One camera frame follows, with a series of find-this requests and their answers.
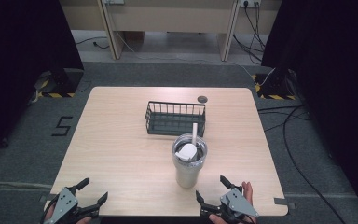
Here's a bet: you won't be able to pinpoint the yellow black hazard tape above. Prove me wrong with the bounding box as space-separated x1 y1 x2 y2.
251 74 297 102
36 77 76 99

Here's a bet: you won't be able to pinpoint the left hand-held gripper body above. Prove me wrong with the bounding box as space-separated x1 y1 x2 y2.
42 186 101 224

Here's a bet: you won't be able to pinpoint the black stand base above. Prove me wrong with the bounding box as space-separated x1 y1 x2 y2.
255 68 296 97
40 67 85 95

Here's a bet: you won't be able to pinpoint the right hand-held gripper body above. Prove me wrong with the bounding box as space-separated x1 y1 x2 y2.
200 186 260 224

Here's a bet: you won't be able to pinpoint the long black floor cables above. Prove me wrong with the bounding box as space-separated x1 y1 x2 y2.
256 104 345 224

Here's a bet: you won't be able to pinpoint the white straw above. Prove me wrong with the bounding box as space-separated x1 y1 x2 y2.
191 122 199 147

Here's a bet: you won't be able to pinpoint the beige desk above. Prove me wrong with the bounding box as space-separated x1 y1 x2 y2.
59 0 282 63

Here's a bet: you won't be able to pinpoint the person's left hand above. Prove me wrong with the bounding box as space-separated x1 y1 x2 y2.
43 203 93 224

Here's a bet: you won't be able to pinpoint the steel tumbler with clear lid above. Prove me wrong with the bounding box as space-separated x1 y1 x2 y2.
172 133 209 189

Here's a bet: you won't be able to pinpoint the black curtain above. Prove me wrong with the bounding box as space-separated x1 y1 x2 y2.
0 0 85 163
260 0 358 222

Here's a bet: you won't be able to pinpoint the grey tape strip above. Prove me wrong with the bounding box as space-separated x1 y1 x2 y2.
38 193 58 203
273 196 296 210

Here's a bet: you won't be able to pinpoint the person's right hand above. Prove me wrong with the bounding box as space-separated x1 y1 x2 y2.
208 181 258 224

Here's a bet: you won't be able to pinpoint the black cables from outlet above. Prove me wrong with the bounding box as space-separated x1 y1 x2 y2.
232 3 268 65

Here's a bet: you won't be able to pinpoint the short black floor cable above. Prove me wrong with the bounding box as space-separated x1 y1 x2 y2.
75 35 111 50

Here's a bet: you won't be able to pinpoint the white wall power outlet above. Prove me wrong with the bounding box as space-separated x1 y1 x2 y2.
240 0 262 8

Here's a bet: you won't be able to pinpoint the black tape floor mark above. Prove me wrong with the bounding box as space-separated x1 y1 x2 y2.
50 116 75 137

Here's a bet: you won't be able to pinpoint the black wire basket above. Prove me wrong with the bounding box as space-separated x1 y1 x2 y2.
145 100 207 138

